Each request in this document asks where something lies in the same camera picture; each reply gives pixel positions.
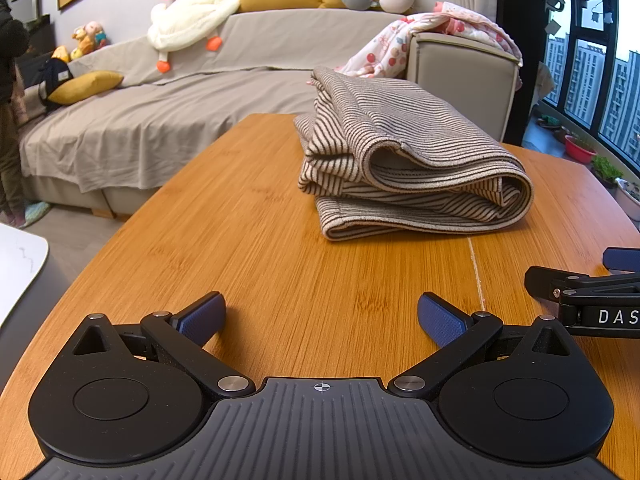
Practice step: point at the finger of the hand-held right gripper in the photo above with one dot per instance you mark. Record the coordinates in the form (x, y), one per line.
(625, 260)
(550, 280)

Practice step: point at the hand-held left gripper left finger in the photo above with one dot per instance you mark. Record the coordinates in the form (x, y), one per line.
(205, 315)

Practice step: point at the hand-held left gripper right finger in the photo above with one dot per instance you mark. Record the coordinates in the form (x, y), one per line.
(440, 320)

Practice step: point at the striped grey white garment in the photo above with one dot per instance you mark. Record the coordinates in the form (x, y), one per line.
(400, 125)

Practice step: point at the pink flower pot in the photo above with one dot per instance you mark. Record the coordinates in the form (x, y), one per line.
(630, 195)

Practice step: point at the small green potted plant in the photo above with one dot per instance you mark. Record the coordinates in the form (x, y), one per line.
(607, 170)

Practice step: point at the red plastic basin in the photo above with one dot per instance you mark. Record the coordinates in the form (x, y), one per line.
(580, 150)

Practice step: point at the white marble side table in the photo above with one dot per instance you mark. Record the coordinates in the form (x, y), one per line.
(17, 270)

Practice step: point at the grey beige sofa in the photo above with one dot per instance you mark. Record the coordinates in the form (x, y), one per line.
(200, 110)

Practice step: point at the yellow throw pillow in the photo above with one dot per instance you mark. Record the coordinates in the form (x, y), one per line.
(87, 86)

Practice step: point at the pink printed blanket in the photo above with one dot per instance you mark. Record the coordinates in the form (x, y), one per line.
(385, 47)

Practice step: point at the dark backpack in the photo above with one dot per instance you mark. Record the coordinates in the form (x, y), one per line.
(52, 80)

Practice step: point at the small colourful plush toys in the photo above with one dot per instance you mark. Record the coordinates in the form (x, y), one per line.
(90, 37)

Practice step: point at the white goose plush toy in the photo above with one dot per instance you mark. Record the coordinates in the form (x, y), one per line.
(190, 10)

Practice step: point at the dark cabinet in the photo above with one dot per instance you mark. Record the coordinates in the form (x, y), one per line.
(40, 40)

